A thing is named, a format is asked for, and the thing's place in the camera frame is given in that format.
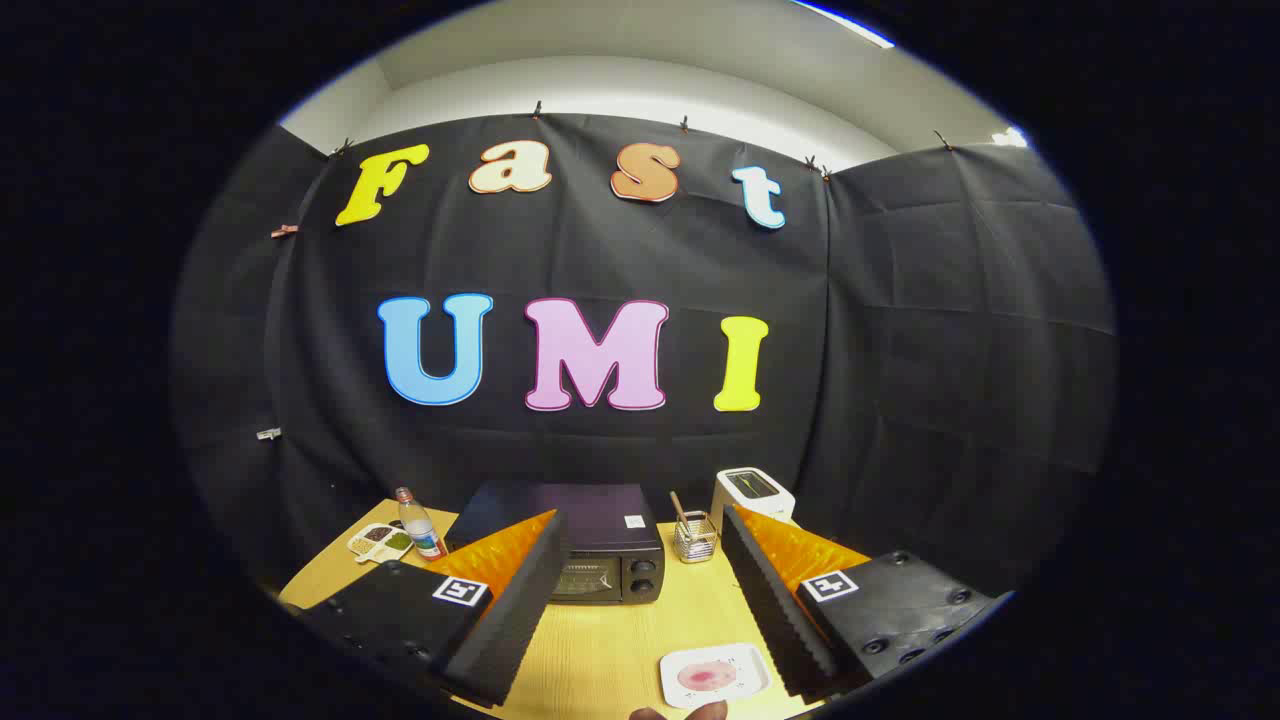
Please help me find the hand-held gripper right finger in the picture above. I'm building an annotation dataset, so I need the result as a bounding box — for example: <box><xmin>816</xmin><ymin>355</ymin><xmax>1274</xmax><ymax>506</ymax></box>
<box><xmin>720</xmin><ymin>503</ymin><xmax>1013</xmax><ymax>701</ymax></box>

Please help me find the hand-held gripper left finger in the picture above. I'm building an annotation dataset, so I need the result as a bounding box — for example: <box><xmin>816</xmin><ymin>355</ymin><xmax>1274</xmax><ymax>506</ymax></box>
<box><xmin>297</xmin><ymin>508</ymin><xmax>571</xmax><ymax>709</ymax></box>

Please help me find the white square plate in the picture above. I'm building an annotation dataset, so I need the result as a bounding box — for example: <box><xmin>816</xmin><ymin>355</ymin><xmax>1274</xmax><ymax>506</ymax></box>
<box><xmin>659</xmin><ymin>643</ymin><xmax>771</xmax><ymax>710</ymax></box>

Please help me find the pink ham slice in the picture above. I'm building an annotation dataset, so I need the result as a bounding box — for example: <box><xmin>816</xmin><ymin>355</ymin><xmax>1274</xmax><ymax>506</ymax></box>
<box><xmin>677</xmin><ymin>660</ymin><xmax>739</xmax><ymax>693</ymax></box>

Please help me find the black toaster oven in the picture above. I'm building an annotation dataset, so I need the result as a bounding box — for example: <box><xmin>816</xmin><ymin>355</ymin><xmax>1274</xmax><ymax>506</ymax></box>
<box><xmin>445</xmin><ymin>480</ymin><xmax>667</xmax><ymax>605</ymax></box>

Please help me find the white toaster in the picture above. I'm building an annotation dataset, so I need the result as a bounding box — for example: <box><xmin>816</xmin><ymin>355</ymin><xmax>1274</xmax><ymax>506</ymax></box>
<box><xmin>710</xmin><ymin>467</ymin><xmax>797</xmax><ymax>536</ymax></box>

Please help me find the clear water bottle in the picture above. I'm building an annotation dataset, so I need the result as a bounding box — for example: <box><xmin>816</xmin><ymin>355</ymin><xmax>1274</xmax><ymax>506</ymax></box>
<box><xmin>394</xmin><ymin>487</ymin><xmax>448</xmax><ymax>561</ymax></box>

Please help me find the white divided snack tray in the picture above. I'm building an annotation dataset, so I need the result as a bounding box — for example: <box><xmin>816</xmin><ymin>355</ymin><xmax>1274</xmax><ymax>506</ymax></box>
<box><xmin>347</xmin><ymin>523</ymin><xmax>414</xmax><ymax>564</ymax></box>

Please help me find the black backdrop cloth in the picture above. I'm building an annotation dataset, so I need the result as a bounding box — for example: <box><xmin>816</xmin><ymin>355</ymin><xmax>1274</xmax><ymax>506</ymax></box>
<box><xmin>170</xmin><ymin>112</ymin><xmax>1118</xmax><ymax>601</ymax></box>

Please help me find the wire utensil holder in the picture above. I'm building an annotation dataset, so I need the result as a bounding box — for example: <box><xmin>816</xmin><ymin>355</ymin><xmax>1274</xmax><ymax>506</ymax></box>
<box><xmin>672</xmin><ymin>510</ymin><xmax>719</xmax><ymax>564</ymax></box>

